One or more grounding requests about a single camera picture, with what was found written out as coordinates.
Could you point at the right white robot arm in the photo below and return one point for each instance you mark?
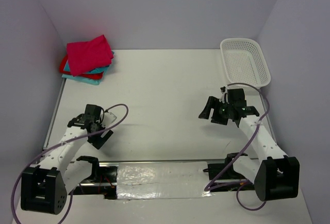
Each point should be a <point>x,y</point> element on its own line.
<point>261,161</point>

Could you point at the aluminium rail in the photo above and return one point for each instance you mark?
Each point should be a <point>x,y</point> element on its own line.
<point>215,160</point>

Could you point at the white plastic basket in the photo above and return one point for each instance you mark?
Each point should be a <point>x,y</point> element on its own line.
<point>244,62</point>

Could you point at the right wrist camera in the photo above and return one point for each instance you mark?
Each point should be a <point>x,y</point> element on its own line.
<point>236,96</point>

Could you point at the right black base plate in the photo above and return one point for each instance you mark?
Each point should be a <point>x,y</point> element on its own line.
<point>214,169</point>

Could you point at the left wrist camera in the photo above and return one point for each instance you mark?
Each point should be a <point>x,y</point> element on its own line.
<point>93,111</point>

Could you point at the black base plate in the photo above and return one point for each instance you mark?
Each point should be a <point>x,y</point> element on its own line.
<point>108,175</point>
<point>214,169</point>

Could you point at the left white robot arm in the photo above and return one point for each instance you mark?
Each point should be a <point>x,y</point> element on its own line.
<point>45,187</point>

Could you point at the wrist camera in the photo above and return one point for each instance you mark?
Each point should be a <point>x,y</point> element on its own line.
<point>93,111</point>
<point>236,96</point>

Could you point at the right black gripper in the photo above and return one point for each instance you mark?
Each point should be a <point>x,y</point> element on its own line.
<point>214,102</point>

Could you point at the teal blue t shirt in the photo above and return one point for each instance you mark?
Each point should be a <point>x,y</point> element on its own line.
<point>92,63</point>

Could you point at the mint green t shirt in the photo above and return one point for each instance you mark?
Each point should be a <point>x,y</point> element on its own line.
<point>82,79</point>

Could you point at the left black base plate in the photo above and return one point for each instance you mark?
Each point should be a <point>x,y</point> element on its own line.
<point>108,175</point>

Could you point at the magenta pink t shirt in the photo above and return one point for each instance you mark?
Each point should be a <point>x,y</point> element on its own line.
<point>96,45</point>

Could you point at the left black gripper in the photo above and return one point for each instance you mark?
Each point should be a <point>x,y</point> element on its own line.
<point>95,141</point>

